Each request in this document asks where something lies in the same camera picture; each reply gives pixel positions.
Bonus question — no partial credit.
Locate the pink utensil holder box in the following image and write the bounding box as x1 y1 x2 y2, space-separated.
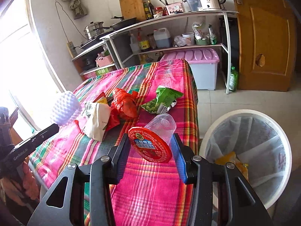
166 2 184 15

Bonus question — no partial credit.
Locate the steel steamer pot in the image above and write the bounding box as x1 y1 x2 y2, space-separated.
84 21 104 40

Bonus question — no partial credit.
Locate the pink basket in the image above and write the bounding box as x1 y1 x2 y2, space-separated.
95 54 114 67

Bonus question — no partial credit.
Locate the red plastic bag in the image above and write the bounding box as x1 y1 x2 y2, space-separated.
106 88 138 132

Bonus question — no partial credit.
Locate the yellow label oil bottle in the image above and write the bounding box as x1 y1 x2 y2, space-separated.
137 31 150 52

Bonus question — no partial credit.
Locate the green snack bag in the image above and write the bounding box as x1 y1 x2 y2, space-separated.
141 86 184 114

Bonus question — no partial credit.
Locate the clear plastic container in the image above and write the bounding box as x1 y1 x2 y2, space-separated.
183 0 202 12

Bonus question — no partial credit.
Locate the dark sauce bottle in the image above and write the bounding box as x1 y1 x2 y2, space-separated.
147 0 156 18

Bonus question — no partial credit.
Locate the white foam fruit net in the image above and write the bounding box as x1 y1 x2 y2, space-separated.
50 91 82 126

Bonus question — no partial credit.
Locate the wooden door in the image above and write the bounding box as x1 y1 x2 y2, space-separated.
234 0 296 91

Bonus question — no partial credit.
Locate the pink plaid tablecloth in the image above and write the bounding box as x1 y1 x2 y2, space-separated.
29 59 199 225

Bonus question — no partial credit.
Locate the black frying pan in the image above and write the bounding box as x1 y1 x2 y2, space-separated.
110 16 137 31

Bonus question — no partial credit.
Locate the white paper bag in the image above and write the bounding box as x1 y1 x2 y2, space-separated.
83 102 112 142

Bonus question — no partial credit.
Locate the clear cup with red lid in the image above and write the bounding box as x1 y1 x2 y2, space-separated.
128 113 176 163

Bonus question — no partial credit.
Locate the yellow snack packet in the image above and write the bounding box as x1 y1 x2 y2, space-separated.
93 92 108 104

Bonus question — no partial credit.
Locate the green bottle on floor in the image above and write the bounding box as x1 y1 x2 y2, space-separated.
229 66 238 91

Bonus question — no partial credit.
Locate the pink lidded storage box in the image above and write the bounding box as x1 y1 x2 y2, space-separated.
161 48 219 90

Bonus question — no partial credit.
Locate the power strip on wall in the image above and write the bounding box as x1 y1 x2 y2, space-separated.
67 41 78 58

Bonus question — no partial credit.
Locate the white trash bin with liner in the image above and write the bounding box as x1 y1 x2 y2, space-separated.
199 109 292 209

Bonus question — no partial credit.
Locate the wooden cutting board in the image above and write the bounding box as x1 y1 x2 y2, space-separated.
119 0 146 22

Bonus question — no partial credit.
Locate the white oil jug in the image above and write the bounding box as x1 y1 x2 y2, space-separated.
154 27 172 48

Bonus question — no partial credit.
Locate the white metal shelf rack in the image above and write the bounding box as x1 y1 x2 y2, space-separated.
71 10 239 95

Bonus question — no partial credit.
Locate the white lidded tub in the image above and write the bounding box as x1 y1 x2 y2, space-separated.
182 32 195 46

